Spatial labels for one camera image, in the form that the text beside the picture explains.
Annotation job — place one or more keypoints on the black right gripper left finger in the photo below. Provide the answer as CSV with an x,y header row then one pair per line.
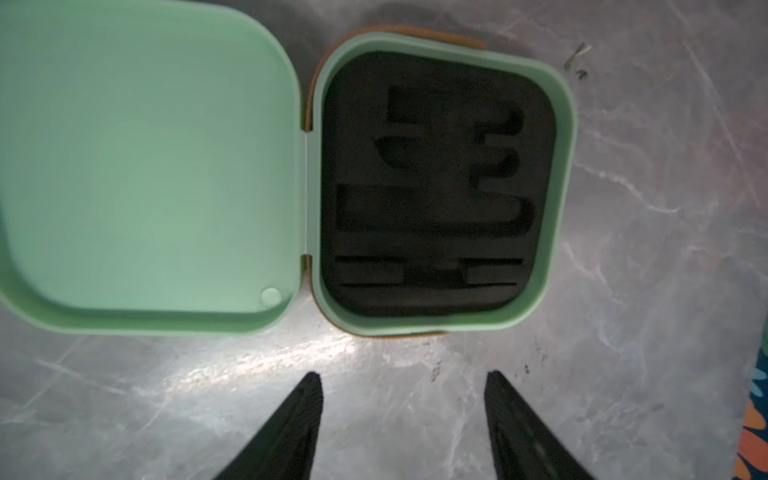
x,y
284,447

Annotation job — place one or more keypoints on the mint green clipper case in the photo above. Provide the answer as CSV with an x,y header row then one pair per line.
x,y
163,172

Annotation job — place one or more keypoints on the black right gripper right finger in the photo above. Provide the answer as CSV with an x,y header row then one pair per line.
x,y
522,446

